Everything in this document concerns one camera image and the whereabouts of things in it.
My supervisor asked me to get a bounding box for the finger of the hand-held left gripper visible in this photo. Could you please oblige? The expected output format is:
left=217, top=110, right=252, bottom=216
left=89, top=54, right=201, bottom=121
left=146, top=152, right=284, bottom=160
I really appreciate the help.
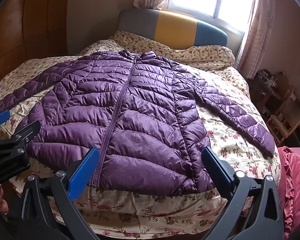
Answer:
left=0, top=109, right=11, bottom=131
left=0, top=119, right=42, bottom=189

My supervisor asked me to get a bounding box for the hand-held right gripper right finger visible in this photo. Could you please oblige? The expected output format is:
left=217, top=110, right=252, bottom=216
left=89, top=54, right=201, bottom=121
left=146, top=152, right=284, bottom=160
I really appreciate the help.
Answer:
left=201, top=146, right=284, bottom=240

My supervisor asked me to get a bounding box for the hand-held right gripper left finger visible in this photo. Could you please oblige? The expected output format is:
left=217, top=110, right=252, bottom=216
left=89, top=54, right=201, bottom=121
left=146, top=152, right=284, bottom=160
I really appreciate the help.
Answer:
left=20, top=147, right=100, bottom=240

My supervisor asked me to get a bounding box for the purple puffer jacket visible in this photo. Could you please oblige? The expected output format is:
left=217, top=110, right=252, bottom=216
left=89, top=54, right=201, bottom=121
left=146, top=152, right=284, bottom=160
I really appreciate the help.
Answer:
left=0, top=50, right=277, bottom=195

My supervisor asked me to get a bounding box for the person's left hand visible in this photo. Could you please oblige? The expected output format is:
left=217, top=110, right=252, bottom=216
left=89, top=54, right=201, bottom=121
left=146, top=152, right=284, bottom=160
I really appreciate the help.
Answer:
left=0, top=184, right=10, bottom=214

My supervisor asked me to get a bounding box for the rose print cream quilt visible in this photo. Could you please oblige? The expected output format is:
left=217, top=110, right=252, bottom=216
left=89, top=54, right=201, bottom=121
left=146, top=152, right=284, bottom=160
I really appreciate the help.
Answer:
left=0, top=55, right=282, bottom=240

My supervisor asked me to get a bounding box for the pink ruffled blanket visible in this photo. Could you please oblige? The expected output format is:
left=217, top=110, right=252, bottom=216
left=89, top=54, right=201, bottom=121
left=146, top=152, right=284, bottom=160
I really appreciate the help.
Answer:
left=277, top=145, right=300, bottom=240

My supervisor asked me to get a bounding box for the wooden wardrobe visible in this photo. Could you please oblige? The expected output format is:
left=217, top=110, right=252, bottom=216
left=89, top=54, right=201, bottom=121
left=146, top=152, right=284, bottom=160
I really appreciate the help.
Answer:
left=0, top=0, right=71, bottom=87

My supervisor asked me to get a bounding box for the small-flower print bedding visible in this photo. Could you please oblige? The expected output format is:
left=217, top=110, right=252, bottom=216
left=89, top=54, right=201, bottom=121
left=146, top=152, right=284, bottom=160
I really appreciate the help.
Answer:
left=79, top=30, right=237, bottom=69

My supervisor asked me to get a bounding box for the long pink patterned curtain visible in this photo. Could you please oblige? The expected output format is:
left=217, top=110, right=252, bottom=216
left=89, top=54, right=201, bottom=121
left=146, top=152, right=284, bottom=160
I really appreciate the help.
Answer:
left=236, top=0, right=277, bottom=80

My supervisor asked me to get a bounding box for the grey yellow blue headboard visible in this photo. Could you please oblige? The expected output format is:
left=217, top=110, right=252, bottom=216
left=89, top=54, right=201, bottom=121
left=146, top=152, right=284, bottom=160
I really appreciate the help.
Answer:
left=118, top=9, right=228, bottom=47

